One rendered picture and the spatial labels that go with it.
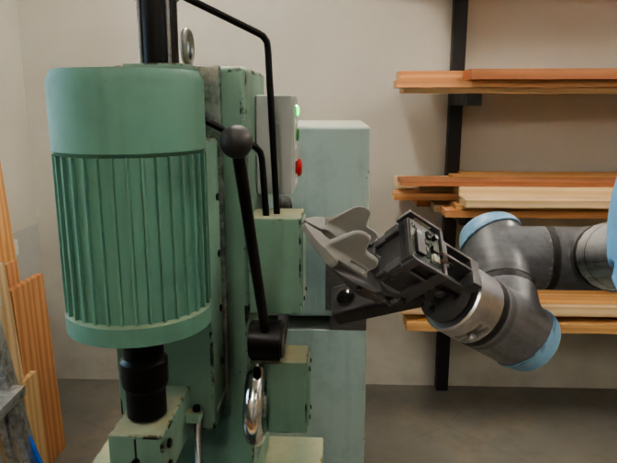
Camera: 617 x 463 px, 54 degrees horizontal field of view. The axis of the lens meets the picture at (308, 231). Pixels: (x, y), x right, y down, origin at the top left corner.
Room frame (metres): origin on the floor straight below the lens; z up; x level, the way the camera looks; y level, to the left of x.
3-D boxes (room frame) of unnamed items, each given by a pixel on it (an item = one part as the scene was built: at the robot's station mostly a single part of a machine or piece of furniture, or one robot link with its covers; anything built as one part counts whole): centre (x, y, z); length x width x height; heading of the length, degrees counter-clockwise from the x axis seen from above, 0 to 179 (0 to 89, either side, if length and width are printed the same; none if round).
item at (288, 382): (0.89, 0.04, 1.02); 0.09 x 0.07 x 0.12; 87
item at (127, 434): (0.74, 0.21, 1.03); 0.14 x 0.07 x 0.09; 177
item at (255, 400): (0.84, 0.08, 1.02); 0.12 x 0.03 x 0.12; 177
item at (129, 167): (0.72, 0.21, 1.35); 0.18 x 0.18 x 0.31
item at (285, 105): (1.03, 0.05, 1.40); 0.10 x 0.06 x 0.16; 177
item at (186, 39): (1.01, 0.19, 1.55); 0.06 x 0.02 x 0.07; 177
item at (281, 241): (0.92, 0.05, 1.22); 0.09 x 0.08 x 0.15; 177
